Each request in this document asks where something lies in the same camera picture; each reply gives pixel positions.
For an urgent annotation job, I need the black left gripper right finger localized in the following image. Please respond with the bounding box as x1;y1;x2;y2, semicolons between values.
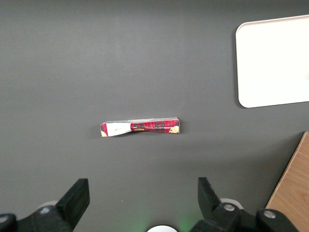
190;177;300;232

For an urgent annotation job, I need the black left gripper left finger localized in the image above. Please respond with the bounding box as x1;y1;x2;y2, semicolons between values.
0;178;91;232

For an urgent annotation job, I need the red plaid cookie box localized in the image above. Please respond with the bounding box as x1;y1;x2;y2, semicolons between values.
99;116;181;138

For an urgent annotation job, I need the white rectangular tray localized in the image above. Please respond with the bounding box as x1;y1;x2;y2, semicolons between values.
235;14;309;109

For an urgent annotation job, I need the wooden drawer cabinet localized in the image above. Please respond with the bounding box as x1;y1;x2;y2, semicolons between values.
265;131;309;232

